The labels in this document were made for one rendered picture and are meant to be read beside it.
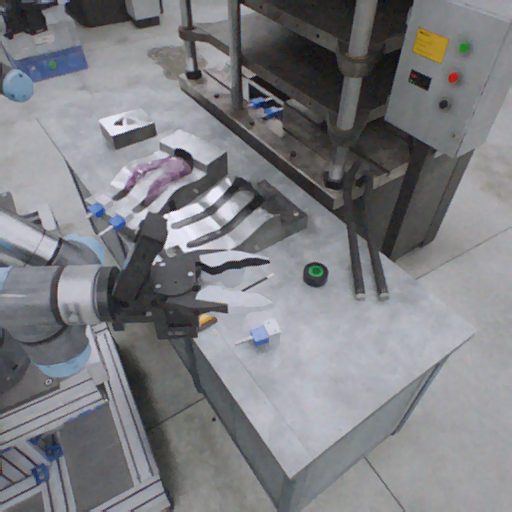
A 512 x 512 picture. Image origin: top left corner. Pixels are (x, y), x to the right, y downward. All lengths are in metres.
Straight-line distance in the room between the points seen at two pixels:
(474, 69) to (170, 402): 1.70
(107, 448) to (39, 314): 1.30
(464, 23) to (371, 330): 0.87
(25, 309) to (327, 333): 0.90
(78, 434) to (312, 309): 1.05
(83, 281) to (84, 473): 1.34
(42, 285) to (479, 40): 1.22
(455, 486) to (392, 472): 0.24
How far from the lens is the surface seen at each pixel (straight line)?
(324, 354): 1.24
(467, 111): 1.46
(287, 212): 1.53
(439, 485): 2.06
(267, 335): 1.21
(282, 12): 1.88
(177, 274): 0.53
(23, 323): 0.59
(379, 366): 1.26
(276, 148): 1.99
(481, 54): 1.41
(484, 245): 2.95
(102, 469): 1.81
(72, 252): 0.72
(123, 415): 1.84
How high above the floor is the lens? 1.87
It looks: 48 degrees down
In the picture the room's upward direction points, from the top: straight up
